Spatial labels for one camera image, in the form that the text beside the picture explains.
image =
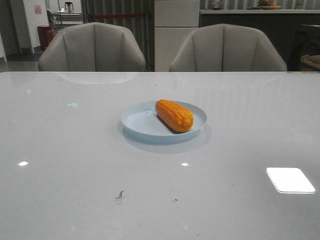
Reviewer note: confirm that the red barrier tape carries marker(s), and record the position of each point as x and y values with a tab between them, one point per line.
118	16

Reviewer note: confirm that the dark counter with light top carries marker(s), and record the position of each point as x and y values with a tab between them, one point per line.
294	33

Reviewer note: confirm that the left beige armchair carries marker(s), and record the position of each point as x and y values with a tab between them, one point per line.
93	47

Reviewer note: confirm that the orange corn cob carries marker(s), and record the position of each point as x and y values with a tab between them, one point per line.
177	117

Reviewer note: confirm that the pink wall notice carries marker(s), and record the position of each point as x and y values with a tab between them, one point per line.
38	9

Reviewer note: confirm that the beige armchair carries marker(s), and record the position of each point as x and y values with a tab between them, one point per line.
93	47
227	48

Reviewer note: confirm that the right beige armchair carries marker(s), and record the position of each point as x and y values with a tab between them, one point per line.
227	48

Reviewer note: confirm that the fruit bowl on counter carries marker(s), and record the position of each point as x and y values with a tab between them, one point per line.
267	5

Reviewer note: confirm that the light blue round plate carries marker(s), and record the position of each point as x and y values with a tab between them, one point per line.
142	123

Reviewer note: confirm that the red trash bin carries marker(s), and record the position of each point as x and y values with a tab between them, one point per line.
45	35

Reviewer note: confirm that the background desk with items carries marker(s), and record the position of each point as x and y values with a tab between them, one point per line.
64	13

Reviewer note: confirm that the white cabinet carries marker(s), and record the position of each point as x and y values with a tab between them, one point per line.
173	21

